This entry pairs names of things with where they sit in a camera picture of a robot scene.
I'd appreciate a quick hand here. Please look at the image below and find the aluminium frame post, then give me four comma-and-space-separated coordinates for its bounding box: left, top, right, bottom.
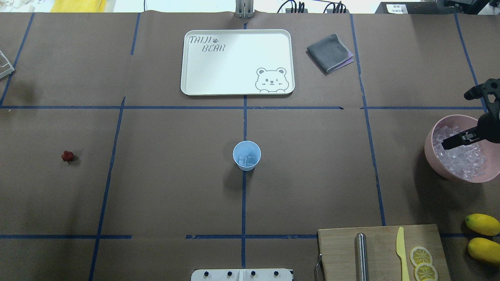
235, 0, 255, 18

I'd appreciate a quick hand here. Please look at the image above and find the pink bowl of ice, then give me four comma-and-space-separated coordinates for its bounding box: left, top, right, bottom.
424, 114, 500, 183

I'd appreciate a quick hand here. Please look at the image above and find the wooden cutting board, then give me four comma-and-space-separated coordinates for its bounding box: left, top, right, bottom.
318, 224, 451, 281

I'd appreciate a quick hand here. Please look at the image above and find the black steel muddler rod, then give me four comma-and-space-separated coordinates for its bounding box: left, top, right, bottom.
355, 233, 369, 281

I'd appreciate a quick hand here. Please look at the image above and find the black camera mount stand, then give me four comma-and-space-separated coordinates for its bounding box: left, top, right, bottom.
374, 0, 499, 15

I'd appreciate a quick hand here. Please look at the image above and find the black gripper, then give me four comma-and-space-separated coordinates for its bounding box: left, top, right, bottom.
442, 78, 500, 151

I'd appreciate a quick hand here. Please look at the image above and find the lemon slice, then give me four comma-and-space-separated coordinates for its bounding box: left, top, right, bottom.
409, 247, 433, 267
414, 263, 439, 281

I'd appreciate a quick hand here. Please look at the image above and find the yellow plastic knife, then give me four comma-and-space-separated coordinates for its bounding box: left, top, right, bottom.
395, 226, 410, 281

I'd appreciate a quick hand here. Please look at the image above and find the folded grey cloth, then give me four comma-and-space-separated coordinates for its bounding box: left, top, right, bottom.
307, 33, 354, 74

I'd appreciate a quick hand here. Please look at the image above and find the yellow lemon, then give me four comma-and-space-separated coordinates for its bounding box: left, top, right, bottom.
465, 213, 500, 236
467, 238, 500, 267

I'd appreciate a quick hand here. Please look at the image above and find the white wire cup rack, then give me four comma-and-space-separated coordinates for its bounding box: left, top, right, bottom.
0, 50, 15, 79

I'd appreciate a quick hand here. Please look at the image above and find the light blue plastic cup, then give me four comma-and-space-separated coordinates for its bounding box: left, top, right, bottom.
232, 140, 261, 171

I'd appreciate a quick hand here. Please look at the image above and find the white crumpled tissue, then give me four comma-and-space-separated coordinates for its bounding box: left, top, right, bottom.
0, 0, 35, 12

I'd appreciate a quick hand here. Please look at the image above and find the white bear serving tray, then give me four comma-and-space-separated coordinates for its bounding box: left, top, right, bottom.
180, 30, 295, 96

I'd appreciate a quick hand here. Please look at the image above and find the yellow cloth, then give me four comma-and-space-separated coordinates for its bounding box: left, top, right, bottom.
50, 0, 107, 13

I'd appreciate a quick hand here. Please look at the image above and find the red strawberry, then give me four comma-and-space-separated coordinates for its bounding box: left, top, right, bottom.
61, 151, 74, 162

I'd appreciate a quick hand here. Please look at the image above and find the clear ice cube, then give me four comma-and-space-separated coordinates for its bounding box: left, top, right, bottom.
238, 155, 257, 167

